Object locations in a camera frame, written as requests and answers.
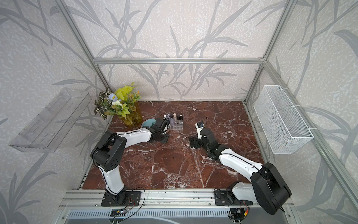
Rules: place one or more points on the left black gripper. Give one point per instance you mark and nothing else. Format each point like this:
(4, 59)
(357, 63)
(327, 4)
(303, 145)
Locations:
(165, 141)

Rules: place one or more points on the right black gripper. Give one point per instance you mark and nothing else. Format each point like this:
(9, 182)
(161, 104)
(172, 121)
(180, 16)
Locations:
(195, 139)

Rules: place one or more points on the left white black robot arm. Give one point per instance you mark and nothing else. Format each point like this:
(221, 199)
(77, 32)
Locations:
(108, 152)

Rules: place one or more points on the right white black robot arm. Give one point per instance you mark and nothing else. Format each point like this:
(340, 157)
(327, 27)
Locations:
(267, 187)

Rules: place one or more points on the clear acrylic lipstick organizer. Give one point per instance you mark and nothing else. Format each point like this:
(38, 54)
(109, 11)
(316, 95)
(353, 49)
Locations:
(176, 126)

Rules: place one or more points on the teal plastic dustpan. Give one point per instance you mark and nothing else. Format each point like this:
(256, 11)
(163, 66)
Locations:
(148, 122)

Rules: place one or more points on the artificial plant in amber vase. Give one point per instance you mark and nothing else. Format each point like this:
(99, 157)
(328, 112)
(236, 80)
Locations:
(122, 103)

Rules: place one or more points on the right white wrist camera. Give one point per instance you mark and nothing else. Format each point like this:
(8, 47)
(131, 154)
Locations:
(199, 126)

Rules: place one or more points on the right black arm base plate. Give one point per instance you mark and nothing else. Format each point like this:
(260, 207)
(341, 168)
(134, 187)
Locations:
(225, 197)

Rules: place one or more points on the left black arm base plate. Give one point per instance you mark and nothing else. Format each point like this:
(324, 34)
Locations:
(123, 198)

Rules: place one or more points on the white wire mesh basket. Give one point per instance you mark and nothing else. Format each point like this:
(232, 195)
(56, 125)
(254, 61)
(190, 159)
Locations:
(284, 127)

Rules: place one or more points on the small electronics board with wires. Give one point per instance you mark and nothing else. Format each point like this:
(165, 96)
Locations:
(119, 213)

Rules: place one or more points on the aluminium frame crossbar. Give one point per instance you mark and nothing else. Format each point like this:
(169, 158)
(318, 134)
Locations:
(177, 60)

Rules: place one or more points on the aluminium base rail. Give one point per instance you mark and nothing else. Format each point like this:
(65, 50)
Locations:
(150, 198)

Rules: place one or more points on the clear acrylic wall shelf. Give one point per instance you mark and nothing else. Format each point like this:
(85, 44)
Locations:
(49, 128)

